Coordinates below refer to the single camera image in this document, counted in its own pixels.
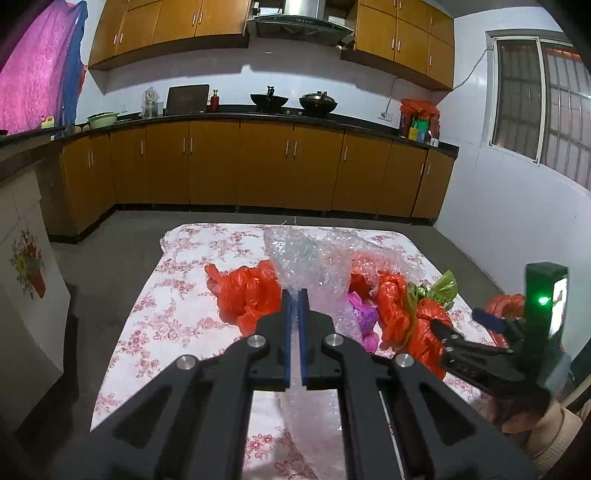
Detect red plastic bag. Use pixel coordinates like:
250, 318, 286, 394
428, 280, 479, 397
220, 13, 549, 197
204, 261, 283, 337
484, 294, 527, 348
348, 270, 413, 354
406, 300, 458, 381

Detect brown long upper cabinets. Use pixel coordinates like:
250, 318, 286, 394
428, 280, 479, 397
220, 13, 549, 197
88, 0, 253, 71

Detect white cabinet with flower sticker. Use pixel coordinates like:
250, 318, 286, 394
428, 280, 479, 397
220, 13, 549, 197
0, 161, 73, 433

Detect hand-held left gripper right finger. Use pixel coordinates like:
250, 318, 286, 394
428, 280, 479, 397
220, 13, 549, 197
298, 288, 541, 480

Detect floral tablecloth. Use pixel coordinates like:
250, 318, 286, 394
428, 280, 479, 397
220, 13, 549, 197
90, 223, 504, 480

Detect pink curtain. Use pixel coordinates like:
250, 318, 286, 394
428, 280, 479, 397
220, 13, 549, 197
0, 0, 84, 136

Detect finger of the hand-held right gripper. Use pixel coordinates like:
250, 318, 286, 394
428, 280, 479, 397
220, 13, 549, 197
430, 319, 539, 400
471, 308, 527, 347

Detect blue cloth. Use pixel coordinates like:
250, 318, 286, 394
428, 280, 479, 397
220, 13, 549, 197
61, 0, 89, 128

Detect clear bubble wrap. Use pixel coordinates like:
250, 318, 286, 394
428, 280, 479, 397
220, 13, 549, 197
263, 225, 416, 480

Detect barred window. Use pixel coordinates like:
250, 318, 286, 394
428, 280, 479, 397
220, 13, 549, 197
486, 31, 591, 191

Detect person's right forearm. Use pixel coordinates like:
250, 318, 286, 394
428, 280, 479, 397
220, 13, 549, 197
526, 406, 585, 463

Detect black kitchen countertop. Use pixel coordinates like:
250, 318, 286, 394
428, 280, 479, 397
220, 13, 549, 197
0, 110, 460, 157

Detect black wok with lid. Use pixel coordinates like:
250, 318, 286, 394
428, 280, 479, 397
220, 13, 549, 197
298, 91, 338, 116

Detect dark brown cutting board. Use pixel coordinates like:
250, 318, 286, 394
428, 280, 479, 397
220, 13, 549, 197
164, 84, 211, 116

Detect steel range hood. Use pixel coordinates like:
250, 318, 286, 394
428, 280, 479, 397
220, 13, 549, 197
246, 0, 354, 46

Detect brown lower kitchen cabinets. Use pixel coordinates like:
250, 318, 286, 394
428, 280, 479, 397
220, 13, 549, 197
39, 117, 458, 241

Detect pink plastic bag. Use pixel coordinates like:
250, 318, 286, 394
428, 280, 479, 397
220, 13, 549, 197
346, 291, 382, 354

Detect white wall cable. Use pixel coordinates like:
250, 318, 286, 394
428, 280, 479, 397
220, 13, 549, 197
384, 45, 491, 114

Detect person's right hand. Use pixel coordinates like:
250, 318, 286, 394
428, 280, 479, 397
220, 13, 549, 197
498, 402, 539, 437

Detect brown short upper cabinets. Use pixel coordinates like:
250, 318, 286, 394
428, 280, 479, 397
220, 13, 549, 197
341, 0, 455, 90

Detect green plastic bag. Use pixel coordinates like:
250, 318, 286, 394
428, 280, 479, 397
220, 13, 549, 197
406, 271, 458, 315

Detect black wok with handle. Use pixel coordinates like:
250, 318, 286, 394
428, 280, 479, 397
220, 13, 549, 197
250, 85, 290, 110

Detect clear jar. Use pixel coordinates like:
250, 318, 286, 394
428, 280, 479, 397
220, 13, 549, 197
141, 87, 163, 119

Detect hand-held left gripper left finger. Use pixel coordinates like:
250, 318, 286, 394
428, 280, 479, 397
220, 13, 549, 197
51, 288, 293, 480

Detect red bag of containers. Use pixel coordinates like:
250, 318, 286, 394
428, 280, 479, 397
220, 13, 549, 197
399, 98, 441, 139

